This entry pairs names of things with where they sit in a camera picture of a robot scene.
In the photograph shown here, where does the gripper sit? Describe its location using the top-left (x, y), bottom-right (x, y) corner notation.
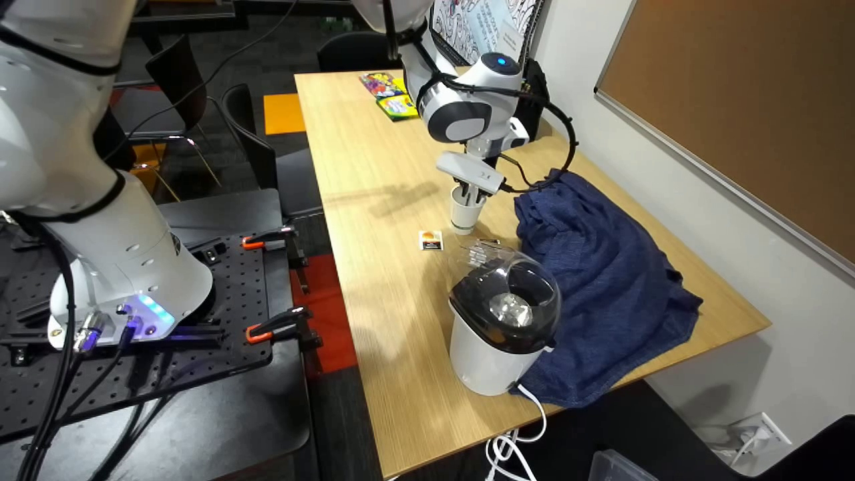
top-left (458, 153), bottom-right (502, 206)

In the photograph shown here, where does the white paper cup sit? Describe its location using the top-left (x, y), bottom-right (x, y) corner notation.
top-left (449, 185), bottom-right (488, 236)

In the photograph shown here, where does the yellow green crayon box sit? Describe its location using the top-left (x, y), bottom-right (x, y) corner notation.
top-left (375, 94), bottom-right (421, 123)

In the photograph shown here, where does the colourful crayon box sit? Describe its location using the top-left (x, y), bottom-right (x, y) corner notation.
top-left (359, 71), bottom-right (407, 100)

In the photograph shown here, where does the dark blue cloth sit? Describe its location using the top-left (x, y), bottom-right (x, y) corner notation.
top-left (510, 168), bottom-right (704, 409)

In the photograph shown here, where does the white popcorn maker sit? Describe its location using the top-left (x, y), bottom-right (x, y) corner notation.
top-left (447, 238), bottom-right (564, 397)

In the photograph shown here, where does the black white patterned poster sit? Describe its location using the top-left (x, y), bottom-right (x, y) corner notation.
top-left (430, 0), bottom-right (546, 68)

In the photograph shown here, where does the orange black clamp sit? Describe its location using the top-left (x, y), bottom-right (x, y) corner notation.
top-left (241, 225), bottom-right (312, 295)
top-left (244, 305), bottom-right (325, 376)

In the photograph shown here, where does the brown cork board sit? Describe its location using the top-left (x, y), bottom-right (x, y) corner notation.
top-left (592, 0), bottom-right (855, 280)

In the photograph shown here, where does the clear plastic bin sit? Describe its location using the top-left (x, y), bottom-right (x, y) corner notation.
top-left (587, 449), bottom-right (663, 481)

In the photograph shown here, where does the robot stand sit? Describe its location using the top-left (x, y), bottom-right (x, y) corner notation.
top-left (0, 188), bottom-right (324, 481)

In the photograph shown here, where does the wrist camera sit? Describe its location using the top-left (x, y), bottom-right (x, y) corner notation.
top-left (436, 152), bottom-right (506, 196)

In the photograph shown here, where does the white cable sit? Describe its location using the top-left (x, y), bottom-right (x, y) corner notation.
top-left (484, 383), bottom-right (549, 481)

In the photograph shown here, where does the white wall socket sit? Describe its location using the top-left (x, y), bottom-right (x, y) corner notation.
top-left (727, 412), bottom-right (794, 463)

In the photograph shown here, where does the black cable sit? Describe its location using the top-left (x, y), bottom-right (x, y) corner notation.
top-left (15, 314), bottom-right (142, 481)

